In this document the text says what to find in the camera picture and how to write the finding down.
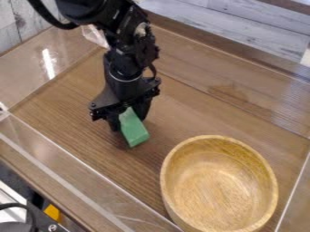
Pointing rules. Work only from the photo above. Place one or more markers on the clear acrylic tray wall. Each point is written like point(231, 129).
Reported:
point(77, 206)

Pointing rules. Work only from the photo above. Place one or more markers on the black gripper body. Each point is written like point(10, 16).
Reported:
point(122, 93)

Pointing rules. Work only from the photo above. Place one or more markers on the yellow tag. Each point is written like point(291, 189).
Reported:
point(53, 212)

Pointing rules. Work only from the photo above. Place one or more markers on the brown wooden bowl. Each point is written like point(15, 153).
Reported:
point(220, 187)

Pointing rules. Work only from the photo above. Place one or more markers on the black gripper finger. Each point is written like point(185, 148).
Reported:
point(141, 108)
point(114, 122)

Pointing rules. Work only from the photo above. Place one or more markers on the green rectangular block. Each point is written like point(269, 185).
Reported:
point(133, 128)

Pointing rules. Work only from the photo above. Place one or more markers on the clear acrylic corner bracket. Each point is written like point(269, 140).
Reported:
point(96, 36)

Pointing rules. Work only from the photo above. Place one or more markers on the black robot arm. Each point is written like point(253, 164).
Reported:
point(124, 21)

